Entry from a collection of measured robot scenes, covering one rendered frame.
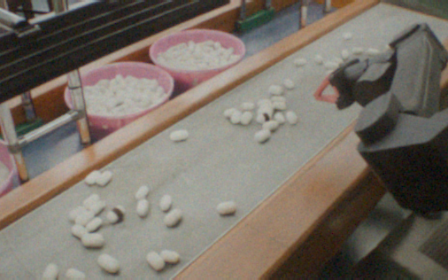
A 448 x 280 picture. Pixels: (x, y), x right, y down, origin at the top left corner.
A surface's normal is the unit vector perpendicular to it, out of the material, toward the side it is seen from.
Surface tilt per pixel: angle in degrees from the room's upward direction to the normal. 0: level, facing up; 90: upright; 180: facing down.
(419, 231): 0
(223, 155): 0
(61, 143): 0
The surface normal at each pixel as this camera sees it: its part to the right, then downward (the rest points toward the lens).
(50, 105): 0.76, 0.39
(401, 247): 0.00, -0.80
